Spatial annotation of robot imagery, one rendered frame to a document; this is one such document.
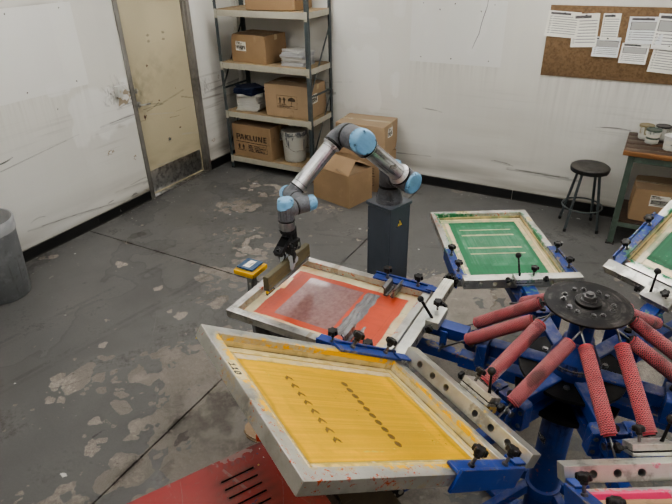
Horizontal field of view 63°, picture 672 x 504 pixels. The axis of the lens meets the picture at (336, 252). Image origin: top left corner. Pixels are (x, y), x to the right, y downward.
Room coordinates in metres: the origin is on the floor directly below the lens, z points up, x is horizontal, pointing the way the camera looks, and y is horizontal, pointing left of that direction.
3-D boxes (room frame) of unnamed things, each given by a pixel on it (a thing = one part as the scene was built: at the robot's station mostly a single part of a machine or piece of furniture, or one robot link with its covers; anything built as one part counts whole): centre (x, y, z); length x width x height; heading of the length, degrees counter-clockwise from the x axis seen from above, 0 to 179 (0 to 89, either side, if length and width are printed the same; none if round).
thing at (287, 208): (2.25, 0.22, 1.39); 0.09 x 0.08 x 0.11; 124
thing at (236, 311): (2.11, 0.02, 0.97); 0.79 x 0.58 x 0.04; 61
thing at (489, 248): (2.50, -0.89, 1.05); 1.08 x 0.61 x 0.23; 1
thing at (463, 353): (1.90, -0.35, 0.89); 1.24 x 0.06 x 0.06; 61
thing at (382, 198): (2.76, -0.30, 1.25); 0.15 x 0.15 x 0.10
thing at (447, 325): (1.84, -0.47, 1.02); 0.17 x 0.06 x 0.05; 61
